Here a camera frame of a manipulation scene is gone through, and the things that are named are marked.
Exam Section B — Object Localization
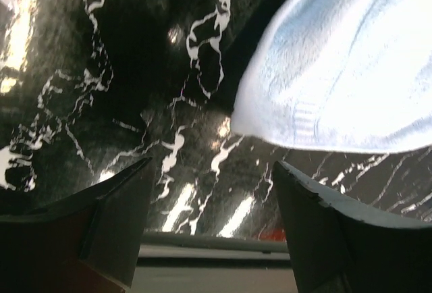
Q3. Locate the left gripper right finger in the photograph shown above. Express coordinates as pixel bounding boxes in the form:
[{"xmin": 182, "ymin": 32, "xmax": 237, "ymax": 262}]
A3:
[{"xmin": 272, "ymin": 161, "xmax": 431, "ymax": 292}]

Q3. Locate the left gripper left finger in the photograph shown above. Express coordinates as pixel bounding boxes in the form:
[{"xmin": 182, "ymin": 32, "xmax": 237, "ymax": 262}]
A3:
[{"xmin": 1, "ymin": 157, "xmax": 153, "ymax": 288}]

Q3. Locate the light blue towel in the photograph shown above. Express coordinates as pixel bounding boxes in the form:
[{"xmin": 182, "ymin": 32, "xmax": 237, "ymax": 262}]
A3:
[{"xmin": 231, "ymin": 0, "xmax": 431, "ymax": 153}]

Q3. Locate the black marbled table mat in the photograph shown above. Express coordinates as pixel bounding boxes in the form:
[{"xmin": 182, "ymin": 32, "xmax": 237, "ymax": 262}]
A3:
[{"xmin": 1, "ymin": 0, "xmax": 431, "ymax": 241}]

